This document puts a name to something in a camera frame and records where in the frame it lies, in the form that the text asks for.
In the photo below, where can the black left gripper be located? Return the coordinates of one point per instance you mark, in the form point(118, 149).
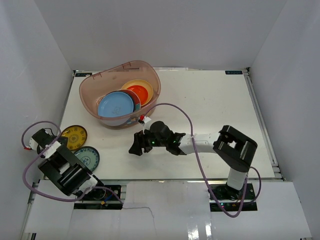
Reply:
point(40, 136)

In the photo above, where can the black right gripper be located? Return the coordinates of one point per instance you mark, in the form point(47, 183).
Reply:
point(140, 142)

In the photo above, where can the yellow and black patterned plate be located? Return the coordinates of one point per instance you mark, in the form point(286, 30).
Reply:
point(76, 136)

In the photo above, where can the blue and white porcelain plate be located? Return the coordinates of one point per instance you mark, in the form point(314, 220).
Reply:
point(89, 156)

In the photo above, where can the red plate with teal waves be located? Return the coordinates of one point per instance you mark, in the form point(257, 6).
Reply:
point(135, 98)

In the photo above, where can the light blue plastic plate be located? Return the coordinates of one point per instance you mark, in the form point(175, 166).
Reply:
point(115, 104)

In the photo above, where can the orange plastic plate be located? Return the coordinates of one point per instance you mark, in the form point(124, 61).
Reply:
point(141, 92)

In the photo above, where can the beige plastic plate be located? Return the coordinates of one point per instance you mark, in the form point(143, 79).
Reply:
point(143, 83)

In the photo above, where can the pink translucent plastic bin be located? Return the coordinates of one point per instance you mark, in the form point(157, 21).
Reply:
point(93, 88)

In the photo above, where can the dark teal ceramic plate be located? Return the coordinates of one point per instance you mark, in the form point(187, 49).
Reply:
point(133, 106)

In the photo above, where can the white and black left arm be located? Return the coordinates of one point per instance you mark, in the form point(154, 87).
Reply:
point(66, 171)

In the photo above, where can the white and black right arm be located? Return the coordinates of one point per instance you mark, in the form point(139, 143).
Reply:
point(235, 148)

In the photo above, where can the small blue label sticker left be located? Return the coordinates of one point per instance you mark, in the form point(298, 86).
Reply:
point(83, 74)

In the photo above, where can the small blue label sticker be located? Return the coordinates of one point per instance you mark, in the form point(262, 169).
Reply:
point(233, 72)
point(83, 74)

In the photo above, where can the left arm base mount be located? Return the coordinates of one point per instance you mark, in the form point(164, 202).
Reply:
point(101, 199)

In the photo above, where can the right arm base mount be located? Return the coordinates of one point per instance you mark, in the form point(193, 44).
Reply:
point(230, 199)

